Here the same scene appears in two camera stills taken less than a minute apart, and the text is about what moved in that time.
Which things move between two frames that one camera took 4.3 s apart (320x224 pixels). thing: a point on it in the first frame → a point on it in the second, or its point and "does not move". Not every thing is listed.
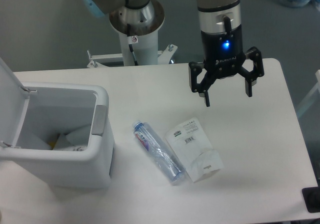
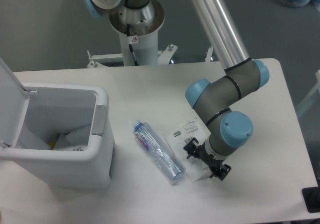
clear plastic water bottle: (172, 168) does not move
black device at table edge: (311, 196) does not move
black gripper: (224, 55) → (199, 151)
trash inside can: (76, 140) does not move
